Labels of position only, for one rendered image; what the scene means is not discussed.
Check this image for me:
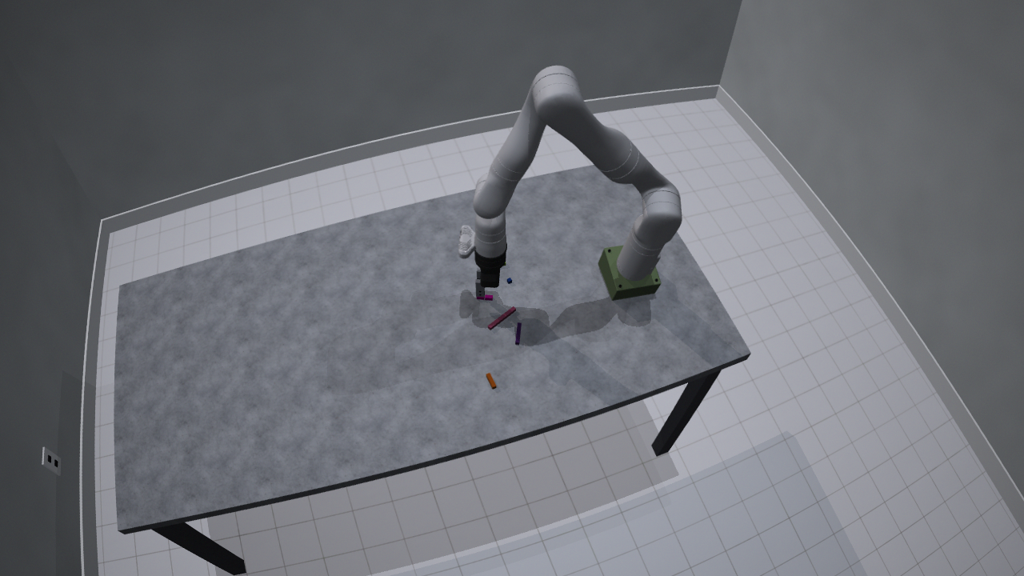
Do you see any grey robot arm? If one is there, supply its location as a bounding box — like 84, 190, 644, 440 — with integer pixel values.
473, 66, 682, 281

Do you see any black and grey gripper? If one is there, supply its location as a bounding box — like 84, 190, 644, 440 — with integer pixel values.
458, 225, 507, 297

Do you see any pink rod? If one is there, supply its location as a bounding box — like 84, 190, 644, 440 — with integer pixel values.
488, 307, 516, 330

